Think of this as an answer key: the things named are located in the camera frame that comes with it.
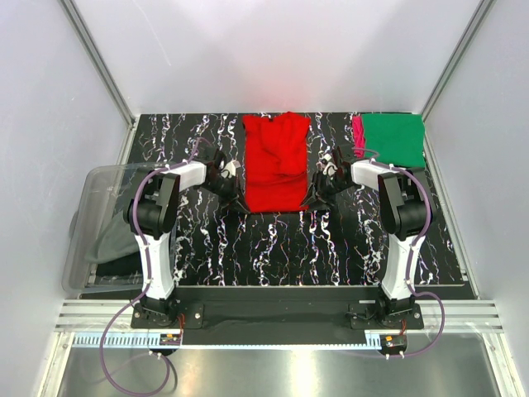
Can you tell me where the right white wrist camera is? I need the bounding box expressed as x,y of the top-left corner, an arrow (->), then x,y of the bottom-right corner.
322,153 -> 338,176

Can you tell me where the red t shirt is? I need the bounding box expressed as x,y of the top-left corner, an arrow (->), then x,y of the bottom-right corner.
242,112 -> 311,213

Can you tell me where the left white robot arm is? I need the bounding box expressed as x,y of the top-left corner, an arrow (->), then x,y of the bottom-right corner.
124,146 -> 250,328

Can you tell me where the clear plastic bin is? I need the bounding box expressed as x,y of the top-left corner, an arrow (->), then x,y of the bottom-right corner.
62,164 -> 159,294

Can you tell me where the grey t shirt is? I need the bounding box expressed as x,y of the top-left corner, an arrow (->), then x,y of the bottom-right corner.
84,211 -> 139,264

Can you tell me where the aluminium frame rail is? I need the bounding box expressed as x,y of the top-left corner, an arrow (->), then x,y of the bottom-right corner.
55,299 -> 503,333

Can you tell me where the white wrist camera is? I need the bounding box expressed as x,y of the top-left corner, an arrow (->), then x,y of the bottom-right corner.
221,160 -> 241,179
322,153 -> 338,176

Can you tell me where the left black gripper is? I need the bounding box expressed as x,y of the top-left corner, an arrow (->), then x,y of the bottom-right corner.
199,174 -> 250,214

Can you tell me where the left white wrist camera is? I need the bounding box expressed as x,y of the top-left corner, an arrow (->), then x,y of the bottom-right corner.
221,160 -> 241,179

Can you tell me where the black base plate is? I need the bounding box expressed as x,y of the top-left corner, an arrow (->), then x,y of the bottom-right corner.
131,286 -> 424,330

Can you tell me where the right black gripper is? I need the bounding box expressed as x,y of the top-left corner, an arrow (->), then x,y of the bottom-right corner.
300,170 -> 353,213

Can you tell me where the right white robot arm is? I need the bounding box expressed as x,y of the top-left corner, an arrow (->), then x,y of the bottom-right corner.
301,145 -> 436,328

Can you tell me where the white slotted cable duct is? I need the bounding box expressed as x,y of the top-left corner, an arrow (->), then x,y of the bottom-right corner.
73,332 -> 183,349

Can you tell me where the green folded t shirt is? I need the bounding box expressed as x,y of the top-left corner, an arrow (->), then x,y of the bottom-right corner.
361,113 -> 425,168

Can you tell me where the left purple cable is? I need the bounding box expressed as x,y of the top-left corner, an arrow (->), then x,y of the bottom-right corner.
100,136 -> 216,395

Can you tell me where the pink folded t shirt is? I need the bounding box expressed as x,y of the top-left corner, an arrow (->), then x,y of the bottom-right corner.
352,115 -> 365,158

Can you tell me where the black t shirt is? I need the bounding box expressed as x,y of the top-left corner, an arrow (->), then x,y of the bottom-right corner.
96,253 -> 142,277

